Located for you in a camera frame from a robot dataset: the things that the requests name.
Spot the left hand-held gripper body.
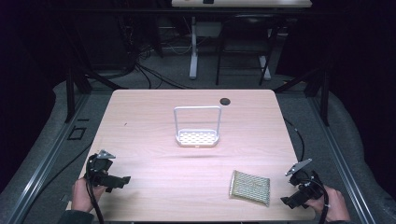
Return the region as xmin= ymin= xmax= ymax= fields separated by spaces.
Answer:
xmin=84 ymin=148 xmax=117 ymax=188

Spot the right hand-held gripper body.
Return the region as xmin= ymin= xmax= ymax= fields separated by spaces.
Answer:
xmin=284 ymin=158 xmax=326 ymax=207

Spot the person's left hand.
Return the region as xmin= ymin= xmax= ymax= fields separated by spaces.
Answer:
xmin=71 ymin=176 xmax=107 ymax=215

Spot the person's right hand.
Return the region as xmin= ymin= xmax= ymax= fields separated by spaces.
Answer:
xmin=305 ymin=186 xmax=351 ymax=223

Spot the white metal sponge rack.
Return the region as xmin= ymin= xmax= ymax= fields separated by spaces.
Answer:
xmin=173 ymin=105 xmax=222 ymax=148

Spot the black metal chair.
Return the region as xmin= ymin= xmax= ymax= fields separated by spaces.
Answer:
xmin=215 ymin=12 xmax=278 ymax=87

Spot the white background desk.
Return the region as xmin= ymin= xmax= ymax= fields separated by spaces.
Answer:
xmin=171 ymin=0 xmax=313 ymax=80

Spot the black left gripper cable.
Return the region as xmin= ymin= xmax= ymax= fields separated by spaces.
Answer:
xmin=85 ymin=153 xmax=106 ymax=224

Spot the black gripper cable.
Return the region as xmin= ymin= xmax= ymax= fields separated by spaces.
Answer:
xmin=85 ymin=153 xmax=106 ymax=224
xmin=306 ymin=176 xmax=331 ymax=224

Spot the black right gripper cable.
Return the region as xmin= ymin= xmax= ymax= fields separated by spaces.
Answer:
xmin=306 ymin=176 xmax=331 ymax=224

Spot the black floor cable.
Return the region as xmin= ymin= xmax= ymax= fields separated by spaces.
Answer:
xmin=26 ymin=142 xmax=94 ymax=217

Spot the black cable beside table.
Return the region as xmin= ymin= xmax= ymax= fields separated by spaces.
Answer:
xmin=283 ymin=117 xmax=306 ymax=162

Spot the black metal frame post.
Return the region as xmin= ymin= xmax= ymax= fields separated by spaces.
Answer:
xmin=64 ymin=66 xmax=78 ymax=124
xmin=320 ymin=66 xmax=331 ymax=127

